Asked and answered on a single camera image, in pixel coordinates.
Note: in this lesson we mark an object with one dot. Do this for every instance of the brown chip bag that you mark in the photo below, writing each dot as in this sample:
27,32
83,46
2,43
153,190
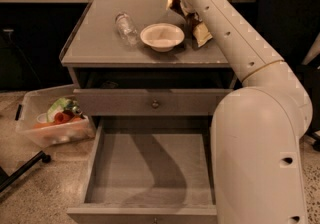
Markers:
198,29

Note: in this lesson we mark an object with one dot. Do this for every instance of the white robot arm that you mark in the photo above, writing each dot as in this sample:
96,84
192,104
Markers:
256,129

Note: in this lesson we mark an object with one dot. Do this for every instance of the grey drawer cabinet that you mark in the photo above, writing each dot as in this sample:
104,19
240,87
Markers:
97,58

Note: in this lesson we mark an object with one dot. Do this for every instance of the closed grey upper drawer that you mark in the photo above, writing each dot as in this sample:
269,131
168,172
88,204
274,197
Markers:
149,102

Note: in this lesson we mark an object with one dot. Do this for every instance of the open grey middle drawer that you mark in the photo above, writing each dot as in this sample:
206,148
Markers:
149,170

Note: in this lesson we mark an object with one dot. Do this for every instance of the white bowl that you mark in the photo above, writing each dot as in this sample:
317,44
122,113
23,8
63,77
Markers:
162,37

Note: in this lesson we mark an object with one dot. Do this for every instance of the clear plastic bottle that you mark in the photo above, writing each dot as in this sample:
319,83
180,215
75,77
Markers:
126,28

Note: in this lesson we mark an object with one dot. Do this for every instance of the orange items in bin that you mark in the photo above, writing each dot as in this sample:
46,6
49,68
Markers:
60,118

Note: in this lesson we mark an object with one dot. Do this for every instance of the green packet in bin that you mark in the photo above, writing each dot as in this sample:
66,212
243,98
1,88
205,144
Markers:
61,105

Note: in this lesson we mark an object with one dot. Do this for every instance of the clear plastic storage bin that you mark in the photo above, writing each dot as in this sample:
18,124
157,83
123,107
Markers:
34,114

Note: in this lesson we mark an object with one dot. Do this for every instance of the black office chair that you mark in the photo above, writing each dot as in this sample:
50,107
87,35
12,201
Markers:
292,27

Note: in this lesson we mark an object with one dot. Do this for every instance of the black chair leg with caster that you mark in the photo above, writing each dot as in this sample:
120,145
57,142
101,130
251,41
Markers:
6,180

